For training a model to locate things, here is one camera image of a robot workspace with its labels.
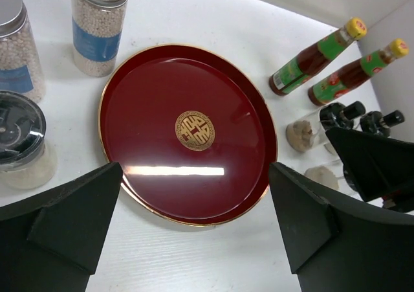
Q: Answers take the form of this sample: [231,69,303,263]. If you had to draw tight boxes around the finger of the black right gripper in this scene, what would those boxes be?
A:
[326,128,413,212]

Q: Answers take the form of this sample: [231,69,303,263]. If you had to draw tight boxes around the round red lacquer tray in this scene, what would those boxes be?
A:
[98,44,278,227]

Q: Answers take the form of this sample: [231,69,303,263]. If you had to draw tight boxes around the bead jar blue label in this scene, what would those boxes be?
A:
[71,0,128,77]
[1,0,46,103]

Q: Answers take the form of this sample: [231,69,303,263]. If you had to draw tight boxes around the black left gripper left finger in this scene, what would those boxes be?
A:
[1,163,123,291]

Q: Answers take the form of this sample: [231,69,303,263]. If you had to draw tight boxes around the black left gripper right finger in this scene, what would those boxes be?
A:
[268,163,413,291]

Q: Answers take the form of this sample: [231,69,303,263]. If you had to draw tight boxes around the beige spice grinder black cap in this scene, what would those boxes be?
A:
[286,101,366,153]

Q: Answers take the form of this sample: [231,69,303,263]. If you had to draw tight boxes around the white salt grinder black cap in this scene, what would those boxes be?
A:
[1,91,58,190]

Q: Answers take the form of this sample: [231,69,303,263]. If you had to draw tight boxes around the white spice grinder black cap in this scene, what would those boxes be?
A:
[303,109,406,191]

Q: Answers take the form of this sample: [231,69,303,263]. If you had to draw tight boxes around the red sauce bottle yellow cap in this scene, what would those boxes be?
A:
[269,17,367,96]

